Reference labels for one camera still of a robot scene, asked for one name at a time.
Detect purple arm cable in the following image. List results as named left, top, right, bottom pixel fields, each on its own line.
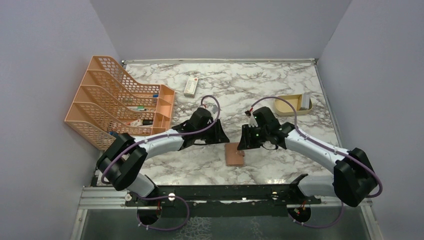
left=246, top=96, right=383, bottom=229
left=100, top=95, right=222, bottom=185

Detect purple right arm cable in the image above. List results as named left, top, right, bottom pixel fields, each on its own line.
left=246, top=96, right=383, bottom=229

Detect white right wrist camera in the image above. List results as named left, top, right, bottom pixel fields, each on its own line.
left=244, top=110, right=259, bottom=128

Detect white red small box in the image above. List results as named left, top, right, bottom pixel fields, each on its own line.
left=183, top=77, right=199, bottom=98

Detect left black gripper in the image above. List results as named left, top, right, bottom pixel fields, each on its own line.
left=195, top=119, right=230, bottom=145

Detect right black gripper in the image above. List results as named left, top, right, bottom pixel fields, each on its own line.
left=237, top=123, right=269, bottom=150

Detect orange plastic file rack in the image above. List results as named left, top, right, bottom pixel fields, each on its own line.
left=64, top=55, right=176, bottom=151

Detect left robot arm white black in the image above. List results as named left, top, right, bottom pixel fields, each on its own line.
left=96, top=107, right=230, bottom=206

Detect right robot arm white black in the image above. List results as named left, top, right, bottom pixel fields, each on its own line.
left=237, top=107, right=379, bottom=207

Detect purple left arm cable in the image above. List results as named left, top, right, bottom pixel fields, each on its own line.
left=100, top=95, right=222, bottom=185

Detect tan leather card holder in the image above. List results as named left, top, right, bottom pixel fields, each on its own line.
left=224, top=142, right=245, bottom=167

